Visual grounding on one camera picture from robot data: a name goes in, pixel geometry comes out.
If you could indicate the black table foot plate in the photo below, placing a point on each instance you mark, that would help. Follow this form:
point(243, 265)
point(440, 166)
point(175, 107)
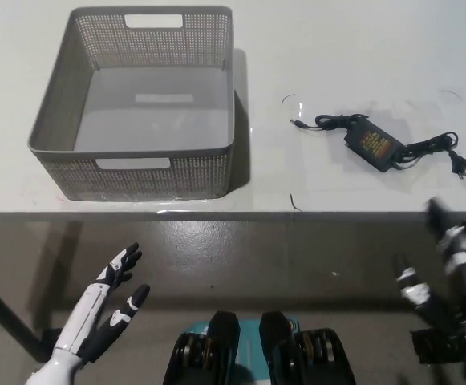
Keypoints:
point(425, 345)
point(52, 339)

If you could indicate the black table leg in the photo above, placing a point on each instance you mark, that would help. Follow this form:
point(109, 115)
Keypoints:
point(4, 309)

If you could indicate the grey perforated plastic basket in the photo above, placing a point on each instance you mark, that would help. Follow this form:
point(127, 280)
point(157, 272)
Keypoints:
point(152, 112)

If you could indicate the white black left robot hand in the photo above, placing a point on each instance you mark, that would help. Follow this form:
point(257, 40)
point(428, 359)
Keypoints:
point(84, 317)

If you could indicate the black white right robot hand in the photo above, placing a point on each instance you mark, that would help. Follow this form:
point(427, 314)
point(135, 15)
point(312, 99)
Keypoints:
point(455, 248)

